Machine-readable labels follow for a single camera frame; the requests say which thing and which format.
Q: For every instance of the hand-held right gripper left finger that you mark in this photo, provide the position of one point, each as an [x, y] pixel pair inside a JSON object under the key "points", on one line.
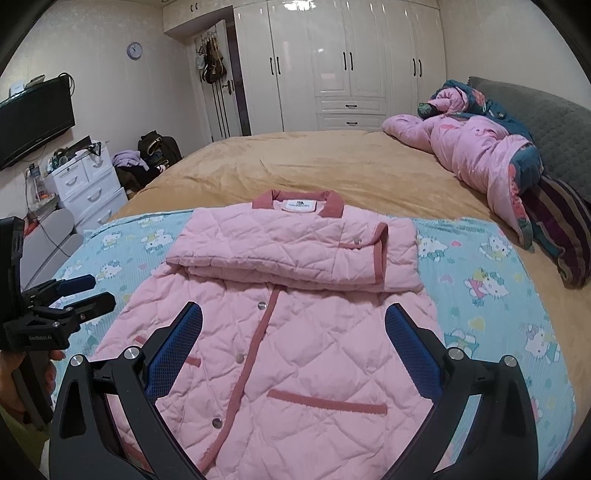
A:
{"points": [[173, 350]]}

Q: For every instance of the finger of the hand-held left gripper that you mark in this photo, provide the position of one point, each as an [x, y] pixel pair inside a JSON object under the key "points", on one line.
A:
{"points": [[94, 304], [76, 282]]}

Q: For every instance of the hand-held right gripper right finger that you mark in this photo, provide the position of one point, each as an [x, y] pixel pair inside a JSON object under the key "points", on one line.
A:
{"points": [[415, 355]]}

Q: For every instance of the pink quilted jacket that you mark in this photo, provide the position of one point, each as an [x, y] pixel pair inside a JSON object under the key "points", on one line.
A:
{"points": [[300, 369]]}

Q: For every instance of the purple clothes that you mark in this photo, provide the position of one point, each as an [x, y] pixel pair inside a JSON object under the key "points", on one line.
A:
{"points": [[129, 158]]}

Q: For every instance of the person's left hand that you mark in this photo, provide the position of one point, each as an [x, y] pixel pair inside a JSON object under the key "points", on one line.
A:
{"points": [[9, 383]]}

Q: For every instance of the blue cartoon print blanket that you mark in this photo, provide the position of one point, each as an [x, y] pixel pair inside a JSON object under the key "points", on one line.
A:
{"points": [[485, 300]]}

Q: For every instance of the white drawer cabinet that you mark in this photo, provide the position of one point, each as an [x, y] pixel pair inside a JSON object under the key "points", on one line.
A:
{"points": [[87, 184]]}

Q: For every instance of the black backpack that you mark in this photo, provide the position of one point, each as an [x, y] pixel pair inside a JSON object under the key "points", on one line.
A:
{"points": [[159, 145]]}

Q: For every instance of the black television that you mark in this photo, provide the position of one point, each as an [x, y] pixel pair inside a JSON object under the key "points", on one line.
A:
{"points": [[32, 122]]}

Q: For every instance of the striped pillow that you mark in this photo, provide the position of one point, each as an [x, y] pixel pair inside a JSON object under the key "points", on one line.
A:
{"points": [[563, 226]]}

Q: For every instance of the pink floral quilt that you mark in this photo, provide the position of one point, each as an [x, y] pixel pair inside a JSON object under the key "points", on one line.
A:
{"points": [[471, 143]]}

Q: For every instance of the door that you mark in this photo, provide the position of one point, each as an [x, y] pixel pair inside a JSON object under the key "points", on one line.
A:
{"points": [[231, 106]]}

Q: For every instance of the hanging bags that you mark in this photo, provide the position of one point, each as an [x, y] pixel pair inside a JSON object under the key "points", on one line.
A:
{"points": [[213, 64]]}

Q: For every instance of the grey quilted headboard cushion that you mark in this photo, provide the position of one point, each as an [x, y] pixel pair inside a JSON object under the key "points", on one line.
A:
{"points": [[554, 124]]}

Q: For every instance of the white overhead cabinet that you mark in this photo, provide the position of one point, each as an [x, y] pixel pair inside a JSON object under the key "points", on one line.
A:
{"points": [[198, 14]]}

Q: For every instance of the white wardrobe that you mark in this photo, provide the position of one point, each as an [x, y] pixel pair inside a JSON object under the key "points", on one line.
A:
{"points": [[332, 60]]}

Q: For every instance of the round wall clock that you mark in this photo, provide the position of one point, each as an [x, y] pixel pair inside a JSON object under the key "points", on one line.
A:
{"points": [[134, 50]]}

